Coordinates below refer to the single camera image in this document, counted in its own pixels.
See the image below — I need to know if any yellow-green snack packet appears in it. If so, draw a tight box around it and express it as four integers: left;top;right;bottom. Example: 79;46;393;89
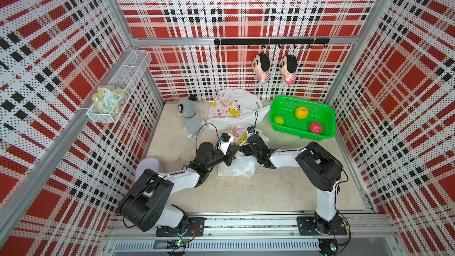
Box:
91;85;125;116

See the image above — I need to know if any left circuit board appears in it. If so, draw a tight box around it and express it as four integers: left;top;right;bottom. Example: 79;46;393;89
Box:
165;240;186;251

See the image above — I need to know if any green plastic basket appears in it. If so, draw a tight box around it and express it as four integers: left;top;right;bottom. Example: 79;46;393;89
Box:
269;96;336;141

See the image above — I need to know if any grey plush dog toy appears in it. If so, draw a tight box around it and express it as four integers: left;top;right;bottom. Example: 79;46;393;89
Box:
178;94;203;138

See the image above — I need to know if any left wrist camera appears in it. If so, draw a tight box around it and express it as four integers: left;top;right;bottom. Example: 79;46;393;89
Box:
217;133;234;155

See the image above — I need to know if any red apple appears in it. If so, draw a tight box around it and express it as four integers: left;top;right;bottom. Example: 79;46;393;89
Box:
309;122;323;135

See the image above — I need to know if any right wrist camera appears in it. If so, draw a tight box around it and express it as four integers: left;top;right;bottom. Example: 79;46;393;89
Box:
246;126;255;137

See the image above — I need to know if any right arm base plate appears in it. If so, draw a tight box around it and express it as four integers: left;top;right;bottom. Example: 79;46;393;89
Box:
297;216;348;236

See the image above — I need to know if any yellow apple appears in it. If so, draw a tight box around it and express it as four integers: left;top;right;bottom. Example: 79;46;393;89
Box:
295;106;309;120

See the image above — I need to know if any circuit board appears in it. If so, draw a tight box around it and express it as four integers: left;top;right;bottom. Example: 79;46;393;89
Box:
319;239;338;256
165;240;186;251

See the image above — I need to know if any white wire wall basket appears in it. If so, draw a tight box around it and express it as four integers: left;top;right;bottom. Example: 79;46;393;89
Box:
87;50;151;124

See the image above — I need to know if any green apple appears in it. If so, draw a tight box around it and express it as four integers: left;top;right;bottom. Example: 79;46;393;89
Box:
273;115;284;126

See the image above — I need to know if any pink-dressed hanging doll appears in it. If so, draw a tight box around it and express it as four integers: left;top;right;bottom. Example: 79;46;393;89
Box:
278;55;297;85

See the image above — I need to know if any plain white plastic bag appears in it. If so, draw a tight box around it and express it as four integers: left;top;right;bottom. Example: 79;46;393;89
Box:
218;123;259;178

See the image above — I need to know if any right circuit board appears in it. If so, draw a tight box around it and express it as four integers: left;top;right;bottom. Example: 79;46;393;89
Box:
319;239;338;256

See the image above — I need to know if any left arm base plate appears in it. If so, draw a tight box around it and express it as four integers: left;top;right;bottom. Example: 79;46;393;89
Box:
155;217;206;237

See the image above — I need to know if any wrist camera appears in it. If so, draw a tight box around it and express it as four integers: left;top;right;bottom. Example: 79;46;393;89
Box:
246;126;255;137
217;133;234;155

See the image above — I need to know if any black hook rail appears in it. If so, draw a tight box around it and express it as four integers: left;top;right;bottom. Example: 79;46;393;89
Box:
214;38;330;47

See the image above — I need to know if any lavender plastic container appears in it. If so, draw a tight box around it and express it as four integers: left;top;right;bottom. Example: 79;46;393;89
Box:
135;157;165;183

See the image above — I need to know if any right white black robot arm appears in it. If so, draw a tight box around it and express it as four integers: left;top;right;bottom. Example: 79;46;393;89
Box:
240;134;344;235

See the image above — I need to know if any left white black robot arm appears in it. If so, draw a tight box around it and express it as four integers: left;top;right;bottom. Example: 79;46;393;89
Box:
117;141;241;235

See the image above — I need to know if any printed white plastic bag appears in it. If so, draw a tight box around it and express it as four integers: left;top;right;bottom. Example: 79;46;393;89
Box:
207;89;271;129

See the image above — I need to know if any blue-dressed hanging doll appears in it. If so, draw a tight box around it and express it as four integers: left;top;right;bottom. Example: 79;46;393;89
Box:
252;53;270;84

